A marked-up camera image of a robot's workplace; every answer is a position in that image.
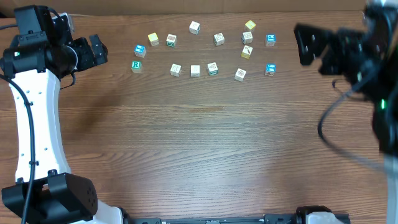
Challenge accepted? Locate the white butterfly block top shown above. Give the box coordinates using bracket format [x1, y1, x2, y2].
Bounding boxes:
[189, 21, 200, 35]

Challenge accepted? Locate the green edged picture block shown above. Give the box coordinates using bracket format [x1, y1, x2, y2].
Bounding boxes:
[207, 62, 218, 75]

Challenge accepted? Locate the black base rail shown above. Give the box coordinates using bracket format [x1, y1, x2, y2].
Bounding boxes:
[131, 214, 295, 224]

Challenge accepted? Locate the yellow top block right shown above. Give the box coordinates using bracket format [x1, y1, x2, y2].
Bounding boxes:
[244, 20, 256, 32]

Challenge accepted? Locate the blue top block left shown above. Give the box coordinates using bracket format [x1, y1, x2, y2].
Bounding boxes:
[134, 44, 147, 58]

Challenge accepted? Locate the white picture block lower right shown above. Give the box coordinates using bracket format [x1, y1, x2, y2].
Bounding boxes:
[234, 68, 246, 82]

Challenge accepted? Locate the green B picture block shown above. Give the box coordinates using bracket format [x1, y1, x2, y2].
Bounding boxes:
[166, 34, 177, 47]

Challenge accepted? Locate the yellow block red picture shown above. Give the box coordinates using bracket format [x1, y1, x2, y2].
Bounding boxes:
[241, 45, 253, 59]

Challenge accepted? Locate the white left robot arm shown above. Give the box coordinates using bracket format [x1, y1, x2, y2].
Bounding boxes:
[1, 5, 130, 223]

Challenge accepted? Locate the plain white wooden block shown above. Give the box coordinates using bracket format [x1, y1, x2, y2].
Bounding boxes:
[190, 65, 200, 77]

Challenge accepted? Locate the white picture block centre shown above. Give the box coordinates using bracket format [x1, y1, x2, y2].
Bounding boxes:
[213, 33, 225, 46]

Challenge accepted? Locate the white picture block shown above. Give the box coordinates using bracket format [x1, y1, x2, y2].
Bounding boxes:
[213, 33, 225, 46]
[242, 31, 253, 44]
[234, 68, 246, 82]

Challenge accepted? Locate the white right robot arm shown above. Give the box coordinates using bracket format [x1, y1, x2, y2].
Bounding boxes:
[294, 1, 397, 223]

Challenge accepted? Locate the white block lower left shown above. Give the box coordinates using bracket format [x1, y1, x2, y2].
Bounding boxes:
[170, 63, 182, 77]

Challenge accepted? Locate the green R letter block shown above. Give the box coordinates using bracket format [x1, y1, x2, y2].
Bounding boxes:
[131, 60, 142, 73]

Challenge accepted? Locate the yellow top block left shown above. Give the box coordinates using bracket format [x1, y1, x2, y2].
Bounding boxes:
[148, 32, 159, 46]

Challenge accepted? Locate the blue T umbrella block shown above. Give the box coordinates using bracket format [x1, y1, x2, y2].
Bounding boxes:
[265, 63, 276, 76]

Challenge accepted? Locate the blue P letter block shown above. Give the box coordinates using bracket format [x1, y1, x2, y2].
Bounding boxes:
[265, 34, 276, 47]

